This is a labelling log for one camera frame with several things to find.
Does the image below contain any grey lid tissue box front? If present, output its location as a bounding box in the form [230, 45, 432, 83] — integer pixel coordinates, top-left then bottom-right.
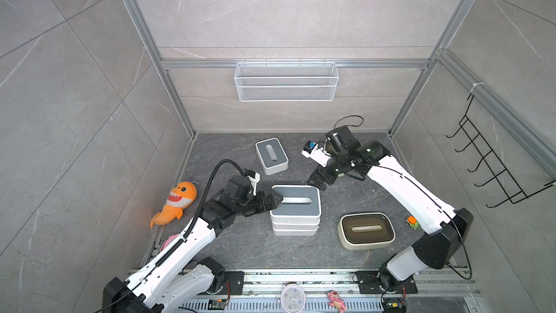
[270, 185, 321, 225]

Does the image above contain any grey lid tissue box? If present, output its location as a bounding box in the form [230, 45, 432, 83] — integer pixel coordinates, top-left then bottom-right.
[255, 138, 289, 175]
[270, 185, 321, 225]

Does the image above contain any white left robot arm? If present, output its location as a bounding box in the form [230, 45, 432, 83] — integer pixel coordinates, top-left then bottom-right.
[101, 176, 283, 312]

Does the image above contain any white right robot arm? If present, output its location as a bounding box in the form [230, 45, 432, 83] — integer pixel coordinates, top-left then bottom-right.
[302, 139, 473, 292]

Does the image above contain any grey lid tissue box back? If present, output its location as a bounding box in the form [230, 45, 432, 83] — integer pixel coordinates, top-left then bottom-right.
[255, 138, 289, 175]

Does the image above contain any brown lid tissue box front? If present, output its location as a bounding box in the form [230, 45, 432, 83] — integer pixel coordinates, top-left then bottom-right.
[337, 212, 396, 251]

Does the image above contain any orange shark plush toy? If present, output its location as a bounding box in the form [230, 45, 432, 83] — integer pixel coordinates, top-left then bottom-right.
[150, 181, 197, 228]

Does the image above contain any small orange green toy car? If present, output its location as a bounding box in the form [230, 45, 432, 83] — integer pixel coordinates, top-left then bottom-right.
[406, 216, 420, 230]

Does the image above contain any pink alarm clock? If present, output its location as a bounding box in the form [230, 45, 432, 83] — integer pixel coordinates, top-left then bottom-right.
[159, 233, 180, 253]

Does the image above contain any pink bear figurine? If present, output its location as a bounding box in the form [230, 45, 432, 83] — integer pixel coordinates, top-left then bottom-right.
[327, 290, 347, 313]

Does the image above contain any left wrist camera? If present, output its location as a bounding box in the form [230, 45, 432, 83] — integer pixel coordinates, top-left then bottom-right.
[243, 169, 261, 196]

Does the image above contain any black corrugated left cable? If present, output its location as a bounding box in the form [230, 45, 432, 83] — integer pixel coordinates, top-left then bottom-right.
[182, 159, 246, 240]

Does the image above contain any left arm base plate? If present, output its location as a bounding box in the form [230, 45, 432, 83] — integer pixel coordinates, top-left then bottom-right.
[206, 271, 245, 295]

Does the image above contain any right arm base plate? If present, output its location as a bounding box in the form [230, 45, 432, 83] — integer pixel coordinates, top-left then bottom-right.
[353, 270, 418, 294]

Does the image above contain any white wire mesh basket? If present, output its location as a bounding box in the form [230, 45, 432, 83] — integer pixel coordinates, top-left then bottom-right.
[234, 62, 340, 102]

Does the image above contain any black wire hook rack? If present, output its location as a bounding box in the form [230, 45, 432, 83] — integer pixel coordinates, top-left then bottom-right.
[445, 95, 555, 209]

